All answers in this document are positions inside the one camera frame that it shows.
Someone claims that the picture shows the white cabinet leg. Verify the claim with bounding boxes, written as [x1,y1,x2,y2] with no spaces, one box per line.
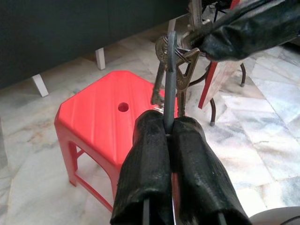
[32,74,49,98]
[95,47,106,70]
[167,18,177,33]

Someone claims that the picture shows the red chair with metal legs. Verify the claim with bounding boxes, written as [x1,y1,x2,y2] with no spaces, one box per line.
[187,56,247,127]

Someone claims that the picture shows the bunch of keys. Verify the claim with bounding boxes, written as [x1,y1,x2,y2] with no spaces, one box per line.
[151,0,214,118]

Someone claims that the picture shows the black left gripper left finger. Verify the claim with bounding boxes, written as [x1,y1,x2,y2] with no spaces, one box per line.
[109,110,174,225]

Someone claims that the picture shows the dark grey cabinet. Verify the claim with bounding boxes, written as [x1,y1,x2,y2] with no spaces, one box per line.
[0,0,195,90]

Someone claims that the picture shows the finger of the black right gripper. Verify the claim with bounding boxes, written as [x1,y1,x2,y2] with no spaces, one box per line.
[201,0,300,63]
[210,0,285,29]

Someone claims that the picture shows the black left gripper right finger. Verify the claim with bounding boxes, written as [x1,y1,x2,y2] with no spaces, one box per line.
[168,116,253,225]

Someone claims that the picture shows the red plastic stool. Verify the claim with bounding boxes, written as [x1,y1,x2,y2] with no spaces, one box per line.
[54,70,181,213]

